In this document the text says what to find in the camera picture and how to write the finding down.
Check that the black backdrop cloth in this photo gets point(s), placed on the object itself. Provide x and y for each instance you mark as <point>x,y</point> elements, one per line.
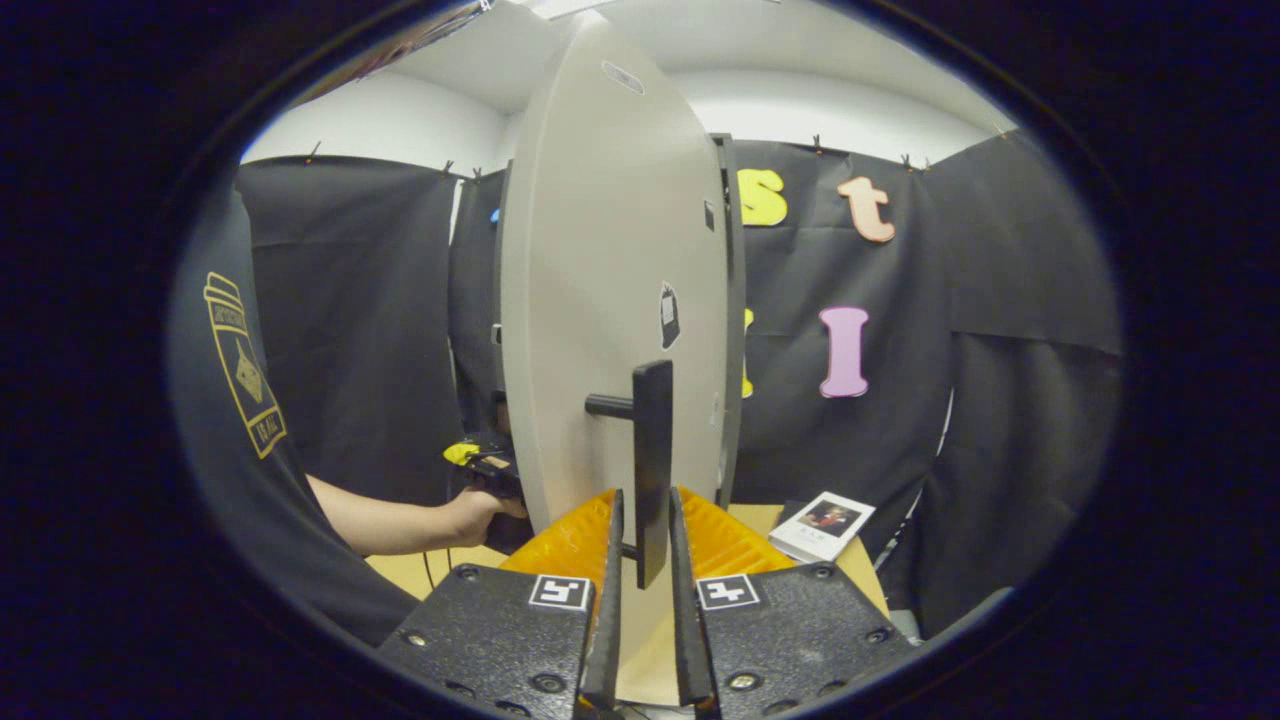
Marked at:
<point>900,450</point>

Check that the white portrait cover book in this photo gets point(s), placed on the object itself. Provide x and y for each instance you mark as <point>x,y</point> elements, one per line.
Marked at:
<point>825,525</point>

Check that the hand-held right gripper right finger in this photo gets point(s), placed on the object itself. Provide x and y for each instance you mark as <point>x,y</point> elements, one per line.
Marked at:
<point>685,620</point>

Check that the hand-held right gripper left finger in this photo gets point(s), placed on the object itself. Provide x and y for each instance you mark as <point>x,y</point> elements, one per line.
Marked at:
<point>605,620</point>

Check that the beige cabinet door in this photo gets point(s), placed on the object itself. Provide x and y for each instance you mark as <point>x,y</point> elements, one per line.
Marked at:
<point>600,300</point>

